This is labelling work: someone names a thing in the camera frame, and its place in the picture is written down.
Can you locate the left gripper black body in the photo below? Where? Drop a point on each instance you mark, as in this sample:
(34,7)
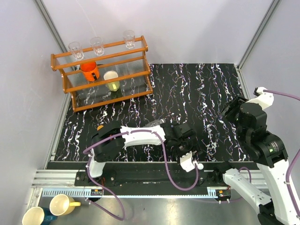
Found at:
(184,146)

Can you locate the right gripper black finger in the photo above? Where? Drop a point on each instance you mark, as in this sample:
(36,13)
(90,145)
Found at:
(237,102)
(229,113)

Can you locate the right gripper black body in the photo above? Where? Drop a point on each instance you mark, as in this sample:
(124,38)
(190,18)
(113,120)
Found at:
(238,127)

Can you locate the clear plastic bottle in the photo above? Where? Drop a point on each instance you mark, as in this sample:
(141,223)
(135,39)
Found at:
(154,123)

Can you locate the small white bottle cap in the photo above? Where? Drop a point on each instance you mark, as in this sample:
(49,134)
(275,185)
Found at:
(200,166)

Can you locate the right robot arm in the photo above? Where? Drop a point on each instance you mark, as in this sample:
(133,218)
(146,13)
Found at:
(268,151)

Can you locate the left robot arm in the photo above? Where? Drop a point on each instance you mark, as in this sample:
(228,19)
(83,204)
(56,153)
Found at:
(110,139)

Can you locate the orange wooden shelf rack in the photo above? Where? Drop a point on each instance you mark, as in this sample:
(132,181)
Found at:
(124,74)

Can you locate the orange mug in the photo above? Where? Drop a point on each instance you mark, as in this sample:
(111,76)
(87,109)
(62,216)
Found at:
(90,71)

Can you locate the right clear glass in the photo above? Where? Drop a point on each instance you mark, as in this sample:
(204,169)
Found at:
(129,39)

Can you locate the clear glass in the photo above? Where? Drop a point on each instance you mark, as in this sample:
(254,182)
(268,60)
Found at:
(97,45)
(129,39)
(76,50)

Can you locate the middle clear glass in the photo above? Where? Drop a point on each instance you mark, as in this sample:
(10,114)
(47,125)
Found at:
(97,45)

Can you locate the yellow mug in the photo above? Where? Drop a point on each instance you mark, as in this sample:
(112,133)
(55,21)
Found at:
(62,205)

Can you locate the left clear glass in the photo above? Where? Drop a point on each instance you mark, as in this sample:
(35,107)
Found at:
(76,50)

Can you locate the cream blue mug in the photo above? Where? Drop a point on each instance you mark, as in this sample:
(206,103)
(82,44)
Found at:
(38,216)

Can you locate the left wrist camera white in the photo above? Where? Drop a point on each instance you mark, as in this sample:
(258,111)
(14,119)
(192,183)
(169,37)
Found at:
(187,163)

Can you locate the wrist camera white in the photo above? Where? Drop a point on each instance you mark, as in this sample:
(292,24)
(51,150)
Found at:
(263,99)
(187,163)

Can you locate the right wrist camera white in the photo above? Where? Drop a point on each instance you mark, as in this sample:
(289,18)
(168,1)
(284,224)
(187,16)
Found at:
(263,99)

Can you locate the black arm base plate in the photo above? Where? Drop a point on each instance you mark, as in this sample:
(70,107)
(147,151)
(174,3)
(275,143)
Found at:
(145,178)

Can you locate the grey slotted cable duct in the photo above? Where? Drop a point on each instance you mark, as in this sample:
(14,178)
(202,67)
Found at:
(97,193)

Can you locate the right corner aluminium post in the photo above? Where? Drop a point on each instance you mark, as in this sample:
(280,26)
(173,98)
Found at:
(260,29)

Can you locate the corner aluminium post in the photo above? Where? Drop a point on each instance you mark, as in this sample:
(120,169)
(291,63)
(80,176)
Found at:
(50,24)
(260,29)

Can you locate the aluminium front rail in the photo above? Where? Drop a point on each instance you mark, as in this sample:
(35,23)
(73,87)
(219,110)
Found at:
(42,177)

